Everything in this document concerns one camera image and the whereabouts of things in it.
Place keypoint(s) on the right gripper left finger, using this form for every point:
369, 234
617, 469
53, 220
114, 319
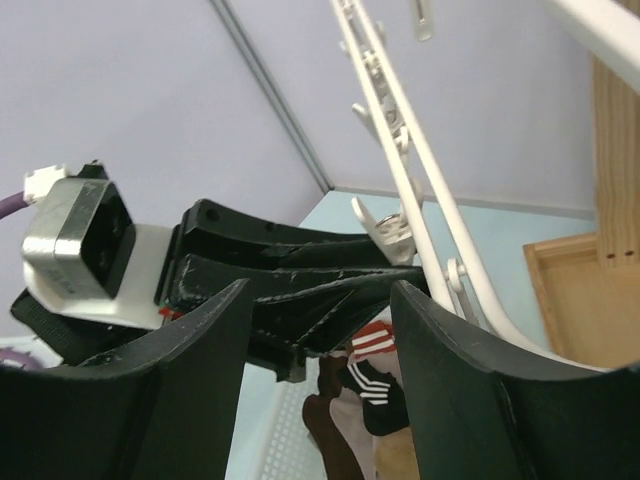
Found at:
160, 407

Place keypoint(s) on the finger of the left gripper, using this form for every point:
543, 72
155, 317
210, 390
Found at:
212, 231
348, 298

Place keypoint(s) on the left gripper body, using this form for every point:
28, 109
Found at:
275, 334

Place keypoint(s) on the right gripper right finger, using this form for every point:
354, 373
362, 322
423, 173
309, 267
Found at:
483, 408

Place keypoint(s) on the brown striped socks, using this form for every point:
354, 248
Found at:
334, 415

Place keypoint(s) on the beige socks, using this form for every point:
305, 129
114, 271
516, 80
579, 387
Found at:
395, 457

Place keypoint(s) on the white corner clip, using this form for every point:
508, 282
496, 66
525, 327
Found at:
392, 234

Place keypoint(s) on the wooden drying rack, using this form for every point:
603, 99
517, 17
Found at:
587, 285

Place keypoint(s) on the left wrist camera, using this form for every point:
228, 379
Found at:
84, 257

